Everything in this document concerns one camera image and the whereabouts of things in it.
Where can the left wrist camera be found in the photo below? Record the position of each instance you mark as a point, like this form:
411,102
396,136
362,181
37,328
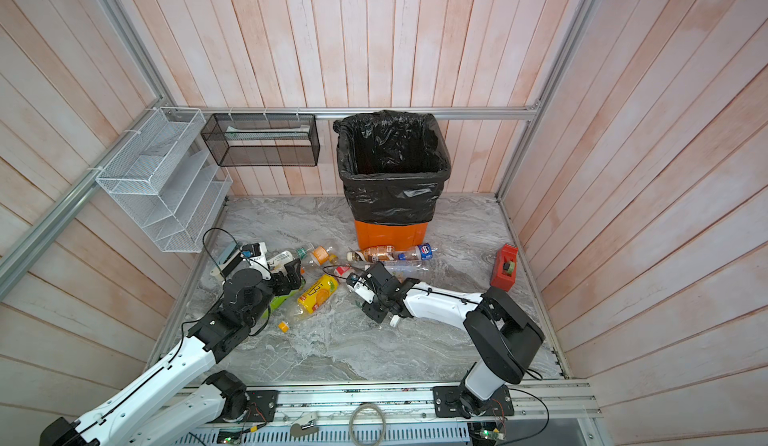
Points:
254,256

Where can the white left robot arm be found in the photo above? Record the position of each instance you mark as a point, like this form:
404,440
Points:
139,413

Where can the white stapler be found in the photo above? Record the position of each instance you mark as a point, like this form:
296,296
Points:
224,262

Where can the orange cap clear bottle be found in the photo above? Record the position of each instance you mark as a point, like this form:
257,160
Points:
317,255

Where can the red tape dispenser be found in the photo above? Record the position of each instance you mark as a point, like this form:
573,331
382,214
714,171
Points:
505,267

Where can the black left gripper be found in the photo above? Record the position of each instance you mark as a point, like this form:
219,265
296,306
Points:
294,277

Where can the clear long label bottle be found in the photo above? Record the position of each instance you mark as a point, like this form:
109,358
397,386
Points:
406,268

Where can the black wire mesh basket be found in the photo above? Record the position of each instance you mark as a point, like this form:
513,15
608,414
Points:
262,139

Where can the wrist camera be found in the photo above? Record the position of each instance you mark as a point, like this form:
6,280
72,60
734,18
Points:
254,256
359,284

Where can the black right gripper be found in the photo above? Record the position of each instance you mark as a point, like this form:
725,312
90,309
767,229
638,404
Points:
376,314

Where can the small brown tea bottle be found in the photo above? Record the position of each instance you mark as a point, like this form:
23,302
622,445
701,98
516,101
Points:
373,254

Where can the yellow orange juice bottle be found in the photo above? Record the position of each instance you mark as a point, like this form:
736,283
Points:
302,306

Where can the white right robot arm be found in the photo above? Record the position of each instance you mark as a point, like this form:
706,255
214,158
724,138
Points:
506,338

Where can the green bottle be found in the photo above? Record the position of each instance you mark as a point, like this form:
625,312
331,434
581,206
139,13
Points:
278,301

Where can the black trash bag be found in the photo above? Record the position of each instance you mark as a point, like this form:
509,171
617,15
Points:
393,166

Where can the white wire mesh shelf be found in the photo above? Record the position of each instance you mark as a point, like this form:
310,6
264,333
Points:
170,189

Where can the orange trash bin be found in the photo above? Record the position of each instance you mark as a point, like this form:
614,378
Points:
400,237

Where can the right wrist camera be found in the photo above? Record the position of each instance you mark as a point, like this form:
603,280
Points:
359,284

